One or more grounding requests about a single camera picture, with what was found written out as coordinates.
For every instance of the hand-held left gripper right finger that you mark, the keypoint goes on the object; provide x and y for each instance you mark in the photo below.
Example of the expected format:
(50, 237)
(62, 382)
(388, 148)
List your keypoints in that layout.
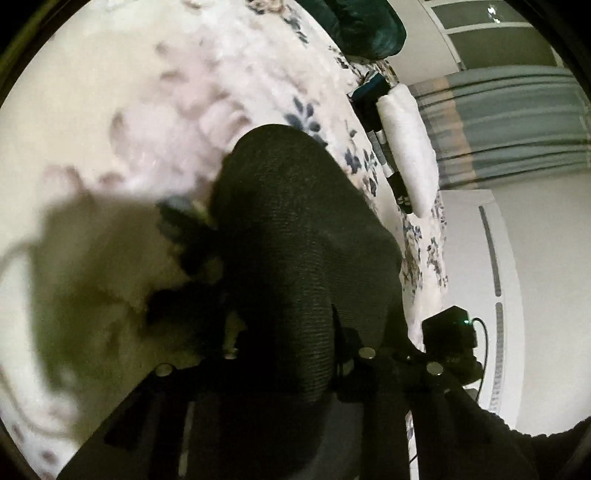
(392, 415)

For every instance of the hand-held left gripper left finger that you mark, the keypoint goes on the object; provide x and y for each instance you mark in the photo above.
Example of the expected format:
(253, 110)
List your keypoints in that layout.
(152, 415)

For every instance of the black ribbed knit garment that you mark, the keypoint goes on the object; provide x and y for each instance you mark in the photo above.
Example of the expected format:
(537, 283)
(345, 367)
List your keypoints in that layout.
(295, 258)

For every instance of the person's right forearm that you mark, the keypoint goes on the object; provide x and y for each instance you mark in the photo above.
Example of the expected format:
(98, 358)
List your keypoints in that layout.
(508, 450)

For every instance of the white folded cloth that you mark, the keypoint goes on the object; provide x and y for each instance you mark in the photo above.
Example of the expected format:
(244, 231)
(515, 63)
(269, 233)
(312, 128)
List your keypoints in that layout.
(408, 143)

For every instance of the grey-blue curtain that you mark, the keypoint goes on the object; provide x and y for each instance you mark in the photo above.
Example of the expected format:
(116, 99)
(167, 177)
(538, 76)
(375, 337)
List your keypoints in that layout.
(508, 129)

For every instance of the black and white patterned cloth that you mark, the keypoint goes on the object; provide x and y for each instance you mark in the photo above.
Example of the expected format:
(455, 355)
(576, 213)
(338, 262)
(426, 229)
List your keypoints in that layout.
(369, 99)

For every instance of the floral bed sheet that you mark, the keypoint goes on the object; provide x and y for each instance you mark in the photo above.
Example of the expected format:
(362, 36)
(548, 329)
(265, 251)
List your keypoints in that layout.
(152, 115)

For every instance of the window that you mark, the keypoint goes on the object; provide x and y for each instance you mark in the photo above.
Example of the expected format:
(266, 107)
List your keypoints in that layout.
(498, 32)

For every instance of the dark green pillow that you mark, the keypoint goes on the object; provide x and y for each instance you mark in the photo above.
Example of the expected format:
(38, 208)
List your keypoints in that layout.
(364, 27)

